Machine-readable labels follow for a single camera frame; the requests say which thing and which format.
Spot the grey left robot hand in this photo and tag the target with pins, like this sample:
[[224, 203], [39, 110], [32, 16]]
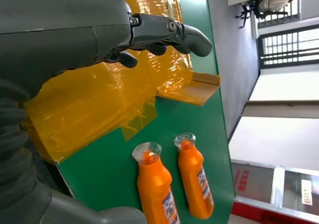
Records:
[[55, 27]]

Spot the orange bottle with clear cap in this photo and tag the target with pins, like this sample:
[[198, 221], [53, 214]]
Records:
[[192, 176], [154, 186]]

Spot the yellow plastic wrapped cardboard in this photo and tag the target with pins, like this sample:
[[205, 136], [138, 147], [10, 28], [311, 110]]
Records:
[[87, 107]]

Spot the green table mat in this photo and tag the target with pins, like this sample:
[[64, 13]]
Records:
[[112, 173]]

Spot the black chair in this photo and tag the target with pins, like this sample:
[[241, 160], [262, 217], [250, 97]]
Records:
[[251, 9]]

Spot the white framed sign stand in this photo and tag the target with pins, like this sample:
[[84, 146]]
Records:
[[254, 182]]

